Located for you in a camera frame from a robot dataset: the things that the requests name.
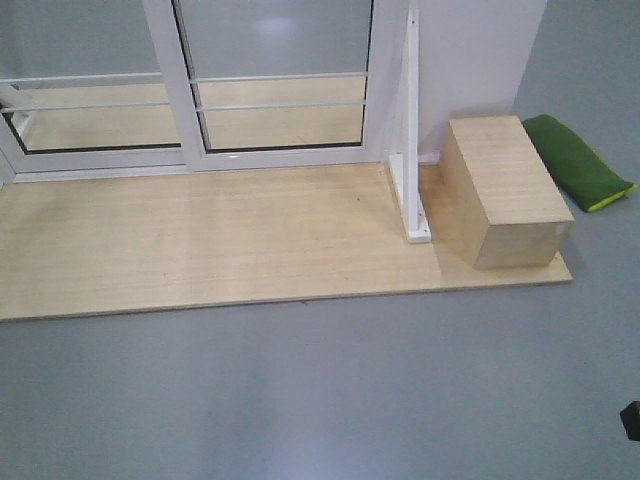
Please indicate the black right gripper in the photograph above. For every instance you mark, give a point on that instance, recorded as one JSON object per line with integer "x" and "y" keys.
{"x": 630, "y": 418}

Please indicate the white sliding glass door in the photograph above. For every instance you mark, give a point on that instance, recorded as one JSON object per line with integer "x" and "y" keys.
{"x": 270, "y": 84}

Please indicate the white fixed glass door panel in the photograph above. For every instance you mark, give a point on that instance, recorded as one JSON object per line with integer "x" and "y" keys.
{"x": 82, "y": 89}

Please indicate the green cushion bag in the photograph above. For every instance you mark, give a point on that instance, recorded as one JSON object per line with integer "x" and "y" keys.
{"x": 574, "y": 165}

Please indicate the light plywood box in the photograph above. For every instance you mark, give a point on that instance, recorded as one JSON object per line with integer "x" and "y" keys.
{"x": 507, "y": 208}

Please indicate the plywood base platform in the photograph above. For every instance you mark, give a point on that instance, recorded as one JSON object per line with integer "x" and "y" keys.
{"x": 108, "y": 246}

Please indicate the white triangular support bracket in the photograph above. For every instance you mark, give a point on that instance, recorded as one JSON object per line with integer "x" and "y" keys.
{"x": 403, "y": 158}

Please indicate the white door frame post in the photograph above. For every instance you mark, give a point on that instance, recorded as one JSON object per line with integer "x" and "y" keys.
{"x": 472, "y": 58}

